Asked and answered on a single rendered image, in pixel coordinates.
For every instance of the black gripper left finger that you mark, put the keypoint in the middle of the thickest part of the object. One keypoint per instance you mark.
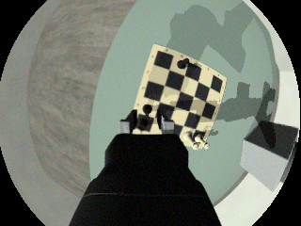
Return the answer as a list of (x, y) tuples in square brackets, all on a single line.
[(128, 125)]

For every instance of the black and cream chessboard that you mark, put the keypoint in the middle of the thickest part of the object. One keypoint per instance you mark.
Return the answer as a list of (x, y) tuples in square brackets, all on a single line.
[(190, 96)]

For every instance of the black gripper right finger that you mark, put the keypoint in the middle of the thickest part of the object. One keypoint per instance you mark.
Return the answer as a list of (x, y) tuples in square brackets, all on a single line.
[(165, 125)]

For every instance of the white queen chess piece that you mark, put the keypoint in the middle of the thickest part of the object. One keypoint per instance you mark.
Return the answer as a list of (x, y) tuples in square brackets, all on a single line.
[(199, 138)]

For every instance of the white chess king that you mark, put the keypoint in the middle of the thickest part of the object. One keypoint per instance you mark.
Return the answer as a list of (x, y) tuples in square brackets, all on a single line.
[(188, 136)]

